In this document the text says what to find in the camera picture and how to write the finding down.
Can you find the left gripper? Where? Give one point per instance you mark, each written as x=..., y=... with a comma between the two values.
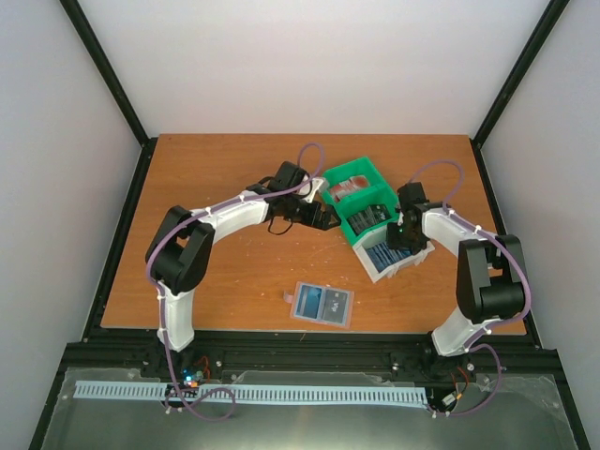
x=311, y=219

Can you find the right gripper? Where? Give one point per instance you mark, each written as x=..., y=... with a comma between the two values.
x=392, y=241

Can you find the black credit card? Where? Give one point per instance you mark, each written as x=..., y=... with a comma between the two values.
x=336, y=306

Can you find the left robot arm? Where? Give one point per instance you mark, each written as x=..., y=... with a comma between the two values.
x=178, y=256

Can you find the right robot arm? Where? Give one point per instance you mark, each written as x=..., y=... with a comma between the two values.
x=492, y=286

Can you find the blue card stack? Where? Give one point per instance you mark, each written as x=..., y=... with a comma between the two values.
x=382, y=256

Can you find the green bin with black cards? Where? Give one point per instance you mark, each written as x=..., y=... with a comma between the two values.
x=359, y=201

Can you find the white bin with blue cards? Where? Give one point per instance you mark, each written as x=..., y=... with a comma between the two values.
x=375, y=237

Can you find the black card stack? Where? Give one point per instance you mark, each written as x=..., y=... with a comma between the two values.
x=373, y=215

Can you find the red white card stack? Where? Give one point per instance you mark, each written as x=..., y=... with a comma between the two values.
x=348, y=187

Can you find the green bin with red cards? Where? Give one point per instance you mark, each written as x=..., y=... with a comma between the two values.
x=359, y=166

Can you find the right connector plug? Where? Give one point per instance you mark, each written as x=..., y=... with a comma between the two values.
x=451, y=400

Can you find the left electronics board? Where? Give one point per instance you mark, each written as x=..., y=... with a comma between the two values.
x=196, y=373

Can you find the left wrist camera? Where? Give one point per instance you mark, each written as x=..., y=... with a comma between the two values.
x=316, y=185

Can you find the right black corner post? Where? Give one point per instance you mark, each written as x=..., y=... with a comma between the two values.
x=534, y=44

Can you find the black corner post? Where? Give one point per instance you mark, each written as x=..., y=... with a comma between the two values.
x=101, y=61
x=534, y=44

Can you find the black aluminium frame rail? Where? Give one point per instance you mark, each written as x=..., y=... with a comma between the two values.
x=395, y=358

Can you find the light blue cable duct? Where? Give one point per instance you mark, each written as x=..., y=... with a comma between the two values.
x=248, y=394

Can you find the left black corner post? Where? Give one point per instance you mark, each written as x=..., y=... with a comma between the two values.
x=101, y=61

